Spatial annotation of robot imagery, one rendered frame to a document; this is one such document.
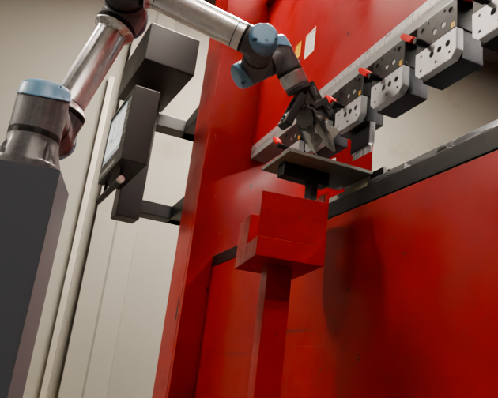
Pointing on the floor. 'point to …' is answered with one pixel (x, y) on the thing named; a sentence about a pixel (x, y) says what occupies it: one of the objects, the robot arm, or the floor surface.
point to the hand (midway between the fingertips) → (323, 152)
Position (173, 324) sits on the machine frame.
